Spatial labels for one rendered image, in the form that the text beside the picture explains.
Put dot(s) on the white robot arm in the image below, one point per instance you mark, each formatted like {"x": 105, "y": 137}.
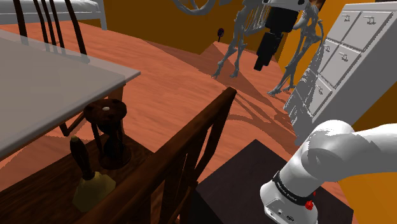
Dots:
{"x": 325, "y": 155}

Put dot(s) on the white bed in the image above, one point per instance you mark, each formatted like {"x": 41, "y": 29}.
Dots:
{"x": 83, "y": 9}

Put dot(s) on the brass hand bell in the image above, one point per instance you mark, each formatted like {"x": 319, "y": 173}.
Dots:
{"x": 93, "y": 189}

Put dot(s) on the brown wooden slat-back chair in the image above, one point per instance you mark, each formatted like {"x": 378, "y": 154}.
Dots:
{"x": 77, "y": 34}
{"x": 161, "y": 161}

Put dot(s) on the white chest of drawers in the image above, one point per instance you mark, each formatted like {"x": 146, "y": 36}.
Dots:
{"x": 353, "y": 34}

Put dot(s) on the grey top dining table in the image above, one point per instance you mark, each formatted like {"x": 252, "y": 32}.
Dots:
{"x": 46, "y": 93}

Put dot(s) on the dark wooden hourglass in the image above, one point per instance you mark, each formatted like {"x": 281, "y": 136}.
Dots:
{"x": 108, "y": 124}

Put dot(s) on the grey animal skeleton statue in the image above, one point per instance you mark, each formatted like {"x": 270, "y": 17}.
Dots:
{"x": 245, "y": 28}

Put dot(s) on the dark robot stand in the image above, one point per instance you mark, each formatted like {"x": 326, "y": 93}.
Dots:
{"x": 242, "y": 186}

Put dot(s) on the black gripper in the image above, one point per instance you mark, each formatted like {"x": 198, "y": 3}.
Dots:
{"x": 280, "y": 21}

